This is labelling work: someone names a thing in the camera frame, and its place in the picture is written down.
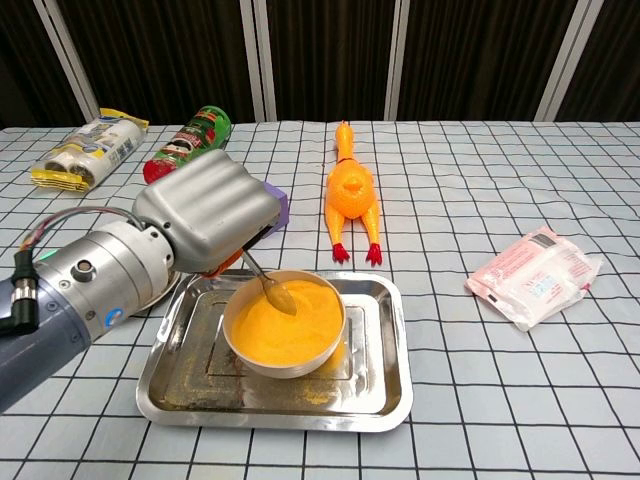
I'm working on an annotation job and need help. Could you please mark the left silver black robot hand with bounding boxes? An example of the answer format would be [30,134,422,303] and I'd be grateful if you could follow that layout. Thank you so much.
[132,148,281,278]

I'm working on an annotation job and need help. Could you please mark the silver metal spoon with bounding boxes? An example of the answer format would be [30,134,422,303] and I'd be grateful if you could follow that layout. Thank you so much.
[241,248,299,317]

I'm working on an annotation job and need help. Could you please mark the beige round bowl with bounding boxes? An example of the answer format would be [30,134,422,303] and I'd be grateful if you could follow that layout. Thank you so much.
[221,268,347,380]

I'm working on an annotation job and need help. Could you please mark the rectangular steel tray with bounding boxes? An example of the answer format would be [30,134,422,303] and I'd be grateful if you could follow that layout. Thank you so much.
[135,268,414,434]

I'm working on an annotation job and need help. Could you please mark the white grid-patterned tablecloth table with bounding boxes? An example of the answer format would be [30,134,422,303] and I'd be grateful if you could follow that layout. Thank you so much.
[0,119,640,480]

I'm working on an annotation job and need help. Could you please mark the purple foam cube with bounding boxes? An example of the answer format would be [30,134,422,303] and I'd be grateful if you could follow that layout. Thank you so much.
[264,180,290,236]

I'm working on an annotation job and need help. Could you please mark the green Pringles can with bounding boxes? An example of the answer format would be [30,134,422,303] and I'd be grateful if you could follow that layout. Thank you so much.
[142,104,233,185]

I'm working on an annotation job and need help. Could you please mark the yellow white roll package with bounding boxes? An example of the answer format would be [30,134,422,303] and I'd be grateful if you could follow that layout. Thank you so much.
[30,107,150,194]

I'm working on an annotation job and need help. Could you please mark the orange rubber chicken toy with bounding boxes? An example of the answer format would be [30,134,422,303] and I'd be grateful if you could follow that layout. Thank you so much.
[323,119,382,266]

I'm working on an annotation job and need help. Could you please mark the yellow powder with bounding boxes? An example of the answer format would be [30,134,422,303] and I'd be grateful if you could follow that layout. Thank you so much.
[230,279,344,366]

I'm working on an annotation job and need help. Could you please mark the pink white plastic packet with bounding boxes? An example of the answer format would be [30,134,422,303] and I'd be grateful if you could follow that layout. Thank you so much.
[464,225,604,333]

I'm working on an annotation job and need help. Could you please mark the white screen frame post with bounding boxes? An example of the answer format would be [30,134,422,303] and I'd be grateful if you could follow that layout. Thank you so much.
[239,0,279,123]
[32,0,101,124]
[384,0,412,121]
[533,0,594,123]

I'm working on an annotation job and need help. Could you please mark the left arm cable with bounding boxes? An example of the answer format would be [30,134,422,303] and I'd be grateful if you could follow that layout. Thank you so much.
[0,205,149,336]

